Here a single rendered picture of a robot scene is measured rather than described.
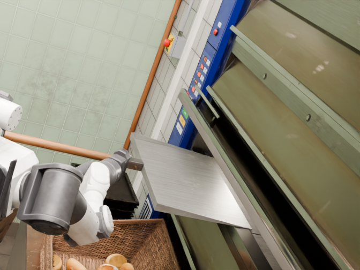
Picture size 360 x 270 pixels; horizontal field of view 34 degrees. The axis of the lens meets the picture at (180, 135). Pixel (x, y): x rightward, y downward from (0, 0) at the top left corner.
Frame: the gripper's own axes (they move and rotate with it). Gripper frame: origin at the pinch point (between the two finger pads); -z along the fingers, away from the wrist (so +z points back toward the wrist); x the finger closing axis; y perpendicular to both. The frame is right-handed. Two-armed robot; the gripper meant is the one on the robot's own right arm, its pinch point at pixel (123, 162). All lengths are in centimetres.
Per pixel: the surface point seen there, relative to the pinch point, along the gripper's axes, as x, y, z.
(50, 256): -46.6, 13.2, 4.8
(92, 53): 3, 70, -100
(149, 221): -37, -8, -37
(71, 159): -62, 65, -104
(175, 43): 28, 25, -89
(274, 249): 20, -60, 49
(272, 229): 23, -58, 44
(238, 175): 23, -42, 21
